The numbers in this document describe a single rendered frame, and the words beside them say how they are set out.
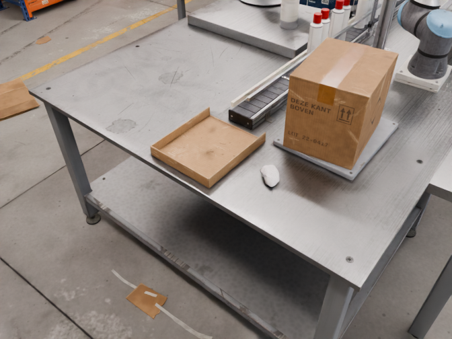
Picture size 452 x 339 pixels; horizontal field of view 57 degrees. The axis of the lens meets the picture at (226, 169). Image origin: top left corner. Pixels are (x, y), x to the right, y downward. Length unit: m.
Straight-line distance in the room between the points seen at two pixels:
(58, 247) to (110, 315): 0.52
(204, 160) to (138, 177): 0.94
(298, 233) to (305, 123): 0.36
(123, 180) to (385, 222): 1.44
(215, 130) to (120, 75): 0.59
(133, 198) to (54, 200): 0.60
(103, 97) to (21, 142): 1.45
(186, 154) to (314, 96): 0.46
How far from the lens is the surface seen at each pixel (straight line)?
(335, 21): 1.96
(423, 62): 1.89
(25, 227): 2.54
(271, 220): 1.20
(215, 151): 1.42
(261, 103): 1.57
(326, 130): 1.31
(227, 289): 1.78
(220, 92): 1.73
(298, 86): 1.27
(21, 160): 2.99
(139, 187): 2.22
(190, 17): 2.33
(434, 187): 1.45
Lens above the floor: 1.74
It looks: 42 degrees down
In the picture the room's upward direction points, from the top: 1 degrees counter-clockwise
